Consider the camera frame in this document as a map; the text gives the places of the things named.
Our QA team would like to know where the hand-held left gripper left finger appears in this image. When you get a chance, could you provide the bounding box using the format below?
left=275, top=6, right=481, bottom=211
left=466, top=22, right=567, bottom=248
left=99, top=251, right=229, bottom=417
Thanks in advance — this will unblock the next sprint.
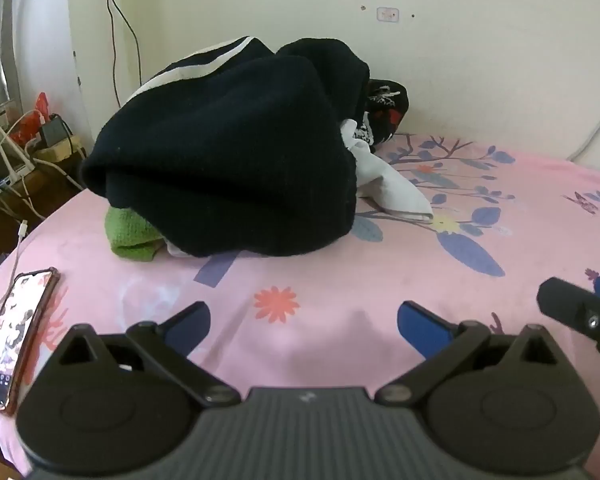
left=55, top=301, right=242, bottom=406

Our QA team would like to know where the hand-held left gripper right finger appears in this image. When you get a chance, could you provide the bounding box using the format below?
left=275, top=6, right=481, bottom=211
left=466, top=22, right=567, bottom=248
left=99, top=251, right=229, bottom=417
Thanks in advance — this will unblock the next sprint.
left=375, top=301, right=561, bottom=406

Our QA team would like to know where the green knit sweater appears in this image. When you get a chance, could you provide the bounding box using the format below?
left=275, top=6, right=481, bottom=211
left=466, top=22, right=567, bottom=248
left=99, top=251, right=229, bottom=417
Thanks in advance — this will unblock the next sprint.
left=104, top=206, right=167, bottom=263

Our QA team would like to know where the pink floral bedsheet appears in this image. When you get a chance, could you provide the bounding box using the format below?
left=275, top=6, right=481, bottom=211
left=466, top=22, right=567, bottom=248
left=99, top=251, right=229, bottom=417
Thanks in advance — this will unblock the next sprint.
left=0, top=132, right=600, bottom=480

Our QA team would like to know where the white cloth garment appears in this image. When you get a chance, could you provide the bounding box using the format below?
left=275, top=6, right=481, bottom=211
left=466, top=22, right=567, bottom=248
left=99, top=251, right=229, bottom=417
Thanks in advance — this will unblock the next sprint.
left=340, top=119, right=435, bottom=224

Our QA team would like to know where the black knit sweater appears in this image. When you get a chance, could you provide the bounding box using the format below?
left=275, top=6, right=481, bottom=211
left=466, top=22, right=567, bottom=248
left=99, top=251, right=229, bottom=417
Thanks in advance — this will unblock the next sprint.
left=81, top=37, right=372, bottom=259

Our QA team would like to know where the smartphone in red case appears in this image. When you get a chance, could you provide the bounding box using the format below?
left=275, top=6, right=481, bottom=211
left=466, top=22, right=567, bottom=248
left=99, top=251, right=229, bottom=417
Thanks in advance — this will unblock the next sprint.
left=0, top=267, right=61, bottom=413

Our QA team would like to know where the wooden side table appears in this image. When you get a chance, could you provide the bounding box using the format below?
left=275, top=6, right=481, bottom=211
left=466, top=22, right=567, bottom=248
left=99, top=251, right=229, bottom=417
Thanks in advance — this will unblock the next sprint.
left=0, top=137, right=89, bottom=261

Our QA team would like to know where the black patterned red white garment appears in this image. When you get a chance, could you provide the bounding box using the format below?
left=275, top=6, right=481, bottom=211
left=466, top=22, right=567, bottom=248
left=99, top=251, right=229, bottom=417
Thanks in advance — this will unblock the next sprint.
left=355, top=79, right=411, bottom=155

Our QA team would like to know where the black power adapter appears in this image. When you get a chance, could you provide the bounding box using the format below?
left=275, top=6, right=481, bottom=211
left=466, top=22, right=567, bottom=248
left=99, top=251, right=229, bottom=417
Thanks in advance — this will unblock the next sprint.
left=39, top=114, right=74, bottom=149

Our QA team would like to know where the black garment with white stripes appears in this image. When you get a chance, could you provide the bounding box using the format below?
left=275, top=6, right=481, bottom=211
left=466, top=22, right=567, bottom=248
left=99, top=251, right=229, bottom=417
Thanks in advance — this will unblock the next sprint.
left=121, top=36, right=277, bottom=111

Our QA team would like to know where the red plastic packaging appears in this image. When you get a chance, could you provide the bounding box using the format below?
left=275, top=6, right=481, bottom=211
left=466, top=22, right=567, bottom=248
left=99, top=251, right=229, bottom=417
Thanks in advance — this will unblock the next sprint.
left=9, top=91, right=52, bottom=144

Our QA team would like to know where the thick white wall cable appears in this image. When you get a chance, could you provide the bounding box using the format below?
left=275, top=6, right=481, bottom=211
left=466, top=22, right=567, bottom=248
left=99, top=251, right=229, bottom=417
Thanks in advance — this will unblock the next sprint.
left=567, top=99, right=600, bottom=162

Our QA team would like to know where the white phone charging cable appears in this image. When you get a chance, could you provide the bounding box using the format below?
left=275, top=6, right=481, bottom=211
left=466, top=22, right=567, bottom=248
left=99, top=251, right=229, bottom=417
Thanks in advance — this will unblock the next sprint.
left=0, top=219, right=31, bottom=331

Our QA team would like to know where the white power cable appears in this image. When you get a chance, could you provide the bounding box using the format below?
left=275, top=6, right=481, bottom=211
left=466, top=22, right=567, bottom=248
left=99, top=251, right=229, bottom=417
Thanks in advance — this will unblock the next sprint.
left=0, top=110, right=86, bottom=192

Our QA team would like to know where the thin black wall cable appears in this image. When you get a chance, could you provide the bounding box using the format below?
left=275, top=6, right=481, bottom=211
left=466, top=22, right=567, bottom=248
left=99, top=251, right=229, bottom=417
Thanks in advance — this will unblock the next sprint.
left=95, top=0, right=144, bottom=107

